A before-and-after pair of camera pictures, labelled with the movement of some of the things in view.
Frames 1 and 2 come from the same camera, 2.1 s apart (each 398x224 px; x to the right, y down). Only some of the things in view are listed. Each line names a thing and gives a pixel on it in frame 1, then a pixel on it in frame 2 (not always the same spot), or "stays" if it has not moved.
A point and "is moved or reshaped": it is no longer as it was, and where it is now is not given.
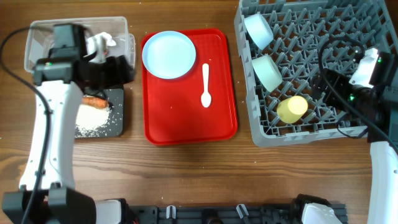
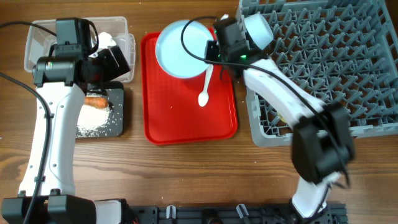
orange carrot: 95,102 stays
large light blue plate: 168,55 is moved or reshaped
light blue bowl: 260,31 stays
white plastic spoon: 206,99 is moved or reshaped
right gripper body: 352,93 → 211,51
